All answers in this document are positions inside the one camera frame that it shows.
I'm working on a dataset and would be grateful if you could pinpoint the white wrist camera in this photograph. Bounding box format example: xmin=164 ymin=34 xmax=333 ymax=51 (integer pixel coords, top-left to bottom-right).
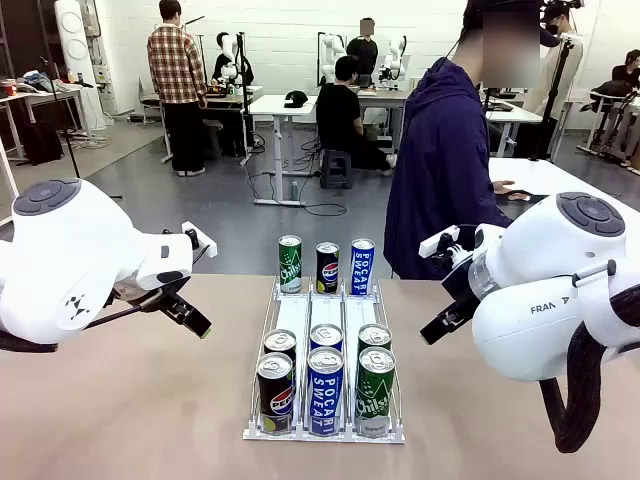
xmin=181 ymin=221 xmax=219 ymax=261
xmin=418 ymin=224 xmax=464 ymax=266

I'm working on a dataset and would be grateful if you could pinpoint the clear three-lane can rack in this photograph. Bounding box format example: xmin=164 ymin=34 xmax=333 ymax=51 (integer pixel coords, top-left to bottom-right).
xmin=242 ymin=277 xmax=406 ymax=445

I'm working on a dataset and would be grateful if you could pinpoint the person in beige jacket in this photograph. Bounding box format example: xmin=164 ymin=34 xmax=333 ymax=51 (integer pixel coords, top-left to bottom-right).
xmin=519 ymin=0 xmax=585 ymax=161

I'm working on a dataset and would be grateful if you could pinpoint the seated person black top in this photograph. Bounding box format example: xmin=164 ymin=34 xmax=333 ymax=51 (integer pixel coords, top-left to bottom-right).
xmin=579 ymin=48 xmax=640 ymax=112

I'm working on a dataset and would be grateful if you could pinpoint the standing person black t-shirt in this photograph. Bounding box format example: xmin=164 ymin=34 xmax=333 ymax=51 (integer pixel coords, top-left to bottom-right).
xmin=345 ymin=17 xmax=380 ymax=76

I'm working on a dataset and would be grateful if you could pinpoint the black bag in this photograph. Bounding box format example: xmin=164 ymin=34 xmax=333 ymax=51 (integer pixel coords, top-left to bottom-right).
xmin=22 ymin=119 xmax=65 ymax=166

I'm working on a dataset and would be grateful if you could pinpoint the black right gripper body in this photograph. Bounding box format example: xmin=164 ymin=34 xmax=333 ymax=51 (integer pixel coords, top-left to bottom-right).
xmin=440 ymin=262 xmax=482 ymax=314

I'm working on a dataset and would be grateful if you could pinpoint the person in purple jacket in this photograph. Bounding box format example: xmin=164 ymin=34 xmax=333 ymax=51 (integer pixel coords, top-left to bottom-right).
xmin=383 ymin=0 xmax=544 ymax=280

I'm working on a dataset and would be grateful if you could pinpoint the white desk with black mat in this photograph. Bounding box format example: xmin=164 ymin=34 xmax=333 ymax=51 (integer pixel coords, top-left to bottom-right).
xmin=482 ymin=98 xmax=544 ymax=159

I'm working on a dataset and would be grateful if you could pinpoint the black microphone stand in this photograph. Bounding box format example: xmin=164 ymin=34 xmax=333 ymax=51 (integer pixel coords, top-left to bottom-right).
xmin=38 ymin=54 xmax=124 ymax=201

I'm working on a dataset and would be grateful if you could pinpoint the blue Pocari Sweat can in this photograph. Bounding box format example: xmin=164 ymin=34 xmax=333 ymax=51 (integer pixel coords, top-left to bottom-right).
xmin=350 ymin=238 xmax=376 ymax=296
xmin=309 ymin=323 xmax=345 ymax=354
xmin=306 ymin=346 xmax=346 ymax=437

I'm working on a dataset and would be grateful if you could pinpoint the seated person in black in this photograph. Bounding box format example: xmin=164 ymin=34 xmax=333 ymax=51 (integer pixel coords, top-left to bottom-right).
xmin=315 ymin=55 xmax=397 ymax=176

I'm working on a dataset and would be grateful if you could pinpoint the black Pepsi can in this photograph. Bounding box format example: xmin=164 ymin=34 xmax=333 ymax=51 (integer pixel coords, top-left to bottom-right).
xmin=315 ymin=241 xmax=341 ymax=295
xmin=256 ymin=352 xmax=296 ymax=434
xmin=263 ymin=328 xmax=298 ymax=396

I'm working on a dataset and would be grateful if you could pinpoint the white standing desk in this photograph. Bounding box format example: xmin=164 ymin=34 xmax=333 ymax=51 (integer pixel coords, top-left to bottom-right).
xmin=248 ymin=93 xmax=319 ymax=207

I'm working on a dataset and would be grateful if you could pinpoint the white tower air conditioner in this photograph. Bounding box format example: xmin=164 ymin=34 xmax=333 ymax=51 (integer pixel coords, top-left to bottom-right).
xmin=53 ymin=0 xmax=109 ymax=131

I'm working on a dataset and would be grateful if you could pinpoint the black camera tripod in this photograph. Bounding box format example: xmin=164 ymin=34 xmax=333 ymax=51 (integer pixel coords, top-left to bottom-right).
xmin=529 ymin=37 xmax=576 ymax=162

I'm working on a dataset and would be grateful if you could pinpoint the large white table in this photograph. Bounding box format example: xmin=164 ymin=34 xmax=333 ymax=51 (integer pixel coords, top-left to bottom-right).
xmin=487 ymin=157 xmax=640 ymax=236

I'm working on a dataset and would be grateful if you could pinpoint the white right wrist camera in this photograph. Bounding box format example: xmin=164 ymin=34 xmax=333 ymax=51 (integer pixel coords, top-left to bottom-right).
xmin=418 ymin=224 xmax=464 ymax=266

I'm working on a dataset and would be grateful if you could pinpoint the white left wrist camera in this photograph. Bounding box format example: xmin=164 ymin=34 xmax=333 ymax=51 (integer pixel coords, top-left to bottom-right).
xmin=181 ymin=221 xmax=219 ymax=261

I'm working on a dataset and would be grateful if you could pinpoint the green Chilsung cider can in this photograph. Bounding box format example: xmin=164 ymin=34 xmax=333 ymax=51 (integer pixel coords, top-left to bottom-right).
xmin=355 ymin=345 xmax=397 ymax=439
xmin=357 ymin=323 xmax=393 ymax=351
xmin=278 ymin=234 xmax=304 ymax=295

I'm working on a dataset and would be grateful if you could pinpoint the grey plastic stool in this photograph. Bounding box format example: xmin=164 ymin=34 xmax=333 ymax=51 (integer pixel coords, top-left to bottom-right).
xmin=319 ymin=148 xmax=354 ymax=190

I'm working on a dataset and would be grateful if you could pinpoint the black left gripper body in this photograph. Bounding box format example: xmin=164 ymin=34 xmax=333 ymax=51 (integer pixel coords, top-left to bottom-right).
xmin=155 ymin=285 xmax=197 ymax=324

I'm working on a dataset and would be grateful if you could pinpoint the white table with clutter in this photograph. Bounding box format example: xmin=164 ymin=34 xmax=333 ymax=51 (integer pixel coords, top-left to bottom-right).
xmin=0 ymin=82 xmax=92 ymax=162

